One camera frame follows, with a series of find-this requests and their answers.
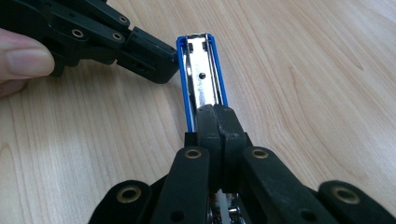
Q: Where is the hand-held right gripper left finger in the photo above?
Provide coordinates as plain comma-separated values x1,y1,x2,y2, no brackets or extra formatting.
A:
148,104,224,224

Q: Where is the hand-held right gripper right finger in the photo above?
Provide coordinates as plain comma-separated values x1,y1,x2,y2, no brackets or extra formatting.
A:
214,104,340,224

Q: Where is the blue stapler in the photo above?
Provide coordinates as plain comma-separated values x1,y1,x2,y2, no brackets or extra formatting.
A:
176,32,230,133

